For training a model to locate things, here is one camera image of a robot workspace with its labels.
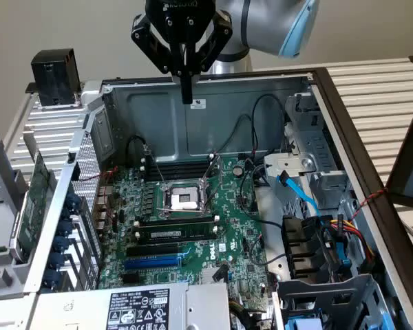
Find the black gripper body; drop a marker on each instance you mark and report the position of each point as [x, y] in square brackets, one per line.
[179, 20]

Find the green GPU card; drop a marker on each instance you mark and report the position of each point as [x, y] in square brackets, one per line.
[32, 206]

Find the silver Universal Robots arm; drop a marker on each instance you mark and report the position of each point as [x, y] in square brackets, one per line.
[261, 27]

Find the white label sticker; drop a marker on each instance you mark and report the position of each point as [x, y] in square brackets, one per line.
[198, 104]

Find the grey metal PC case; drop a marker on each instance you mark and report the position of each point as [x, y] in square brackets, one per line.
[158, 130]

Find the black RAM slot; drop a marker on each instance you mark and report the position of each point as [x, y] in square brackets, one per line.
[175, 222]
[179, 175]
[179, 166]

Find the metal socket cover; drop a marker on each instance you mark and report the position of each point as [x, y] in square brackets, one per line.
[211, 172]

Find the silver coin battery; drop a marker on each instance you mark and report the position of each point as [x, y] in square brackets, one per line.
[238, 170]

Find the black box holder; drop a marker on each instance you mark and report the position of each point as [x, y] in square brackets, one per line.
[55, 75]

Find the CPU socket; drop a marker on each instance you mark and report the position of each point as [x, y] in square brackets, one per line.
[184, 199]

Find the silver disk bay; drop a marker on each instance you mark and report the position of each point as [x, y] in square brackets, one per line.
[327, 151]

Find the green Dell motherboard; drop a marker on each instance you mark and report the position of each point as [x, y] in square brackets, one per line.
[234, 220]

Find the blue slot retention clip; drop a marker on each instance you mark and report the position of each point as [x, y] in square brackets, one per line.
[73, 201]
[51, 279]
[56, 262]
[64, 228]
[60, 244]

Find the long black expansion slot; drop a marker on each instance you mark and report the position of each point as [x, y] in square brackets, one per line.
[151, 250]

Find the blue expansion slot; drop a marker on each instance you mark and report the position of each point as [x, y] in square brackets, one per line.
[151, 263]

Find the black plastic fan shroud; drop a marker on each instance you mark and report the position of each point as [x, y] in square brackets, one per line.
[299, 247]

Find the silver chipset heat sink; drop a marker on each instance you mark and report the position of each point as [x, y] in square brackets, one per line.
[206, 275]

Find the short black expansion slot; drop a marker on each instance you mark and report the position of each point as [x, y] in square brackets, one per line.
[130, 278]

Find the dark framed panel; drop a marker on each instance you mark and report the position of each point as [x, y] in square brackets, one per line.
[406, 165]

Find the grey parts rack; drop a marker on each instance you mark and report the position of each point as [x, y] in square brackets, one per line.
[0, 223]

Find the blue plastic latch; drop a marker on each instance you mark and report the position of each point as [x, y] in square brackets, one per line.
[344, 261]

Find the silver power supply unit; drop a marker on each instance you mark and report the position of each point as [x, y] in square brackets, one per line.
[89, 309]

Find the grey drive cage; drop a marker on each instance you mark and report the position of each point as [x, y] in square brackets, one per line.
[347, 295]

